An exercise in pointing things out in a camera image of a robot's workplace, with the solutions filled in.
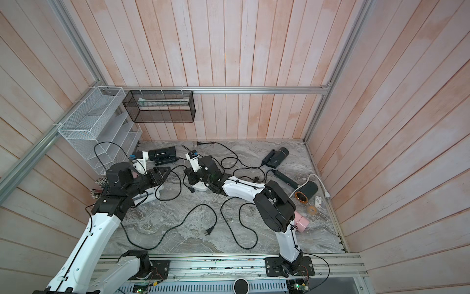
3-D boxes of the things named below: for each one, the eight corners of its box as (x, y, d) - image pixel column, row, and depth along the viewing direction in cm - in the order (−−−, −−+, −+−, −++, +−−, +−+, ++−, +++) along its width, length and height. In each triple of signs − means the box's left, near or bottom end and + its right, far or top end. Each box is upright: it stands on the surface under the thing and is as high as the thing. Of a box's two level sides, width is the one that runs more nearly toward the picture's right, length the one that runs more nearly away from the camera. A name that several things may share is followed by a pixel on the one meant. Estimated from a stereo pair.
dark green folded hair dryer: (261, 164, 110) (263, 159, 106) (276, 149, 118) (278, 143, 114) (273, 171, 107) (274, 166, 103) (287, 155, 115) (289, 150, 111)
